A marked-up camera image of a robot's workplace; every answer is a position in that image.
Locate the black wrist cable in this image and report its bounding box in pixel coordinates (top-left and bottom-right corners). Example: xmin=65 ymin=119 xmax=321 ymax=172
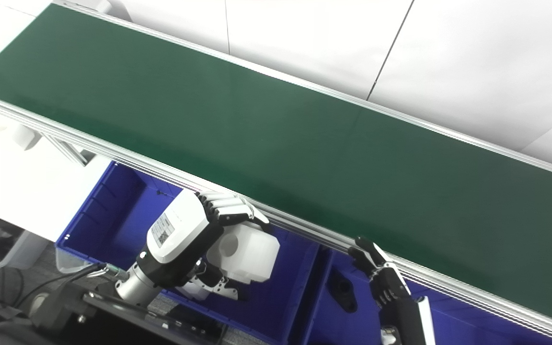
xmin=15 ymin=261 xmax=124 ymax=308

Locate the blue plastic bin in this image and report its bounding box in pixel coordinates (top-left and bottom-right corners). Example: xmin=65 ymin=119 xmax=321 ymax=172
xmin=288 ymin=245 xmax=552 ymax=345
xmin=56 ymin=161 xmax=335 ymax=345

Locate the green conveyor belt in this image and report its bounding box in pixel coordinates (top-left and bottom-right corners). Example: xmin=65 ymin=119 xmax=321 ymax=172
xmin=0 ymin=4 xmax=552 ymax=331
xmin=0 ymin=0 xmax=552 ymax=345

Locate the black plastic part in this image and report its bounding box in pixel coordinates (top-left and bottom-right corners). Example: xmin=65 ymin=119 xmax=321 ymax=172
xmin=328 ymin=270 xmax=359 ymax=313

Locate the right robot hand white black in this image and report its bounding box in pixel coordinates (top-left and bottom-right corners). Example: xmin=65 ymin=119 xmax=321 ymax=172
xmin=347 ymin=235 xmax=437 ymax=345

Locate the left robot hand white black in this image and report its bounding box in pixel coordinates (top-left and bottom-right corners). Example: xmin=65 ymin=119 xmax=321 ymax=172
xmin=134 ymin=189 xmax=273 ymax=302

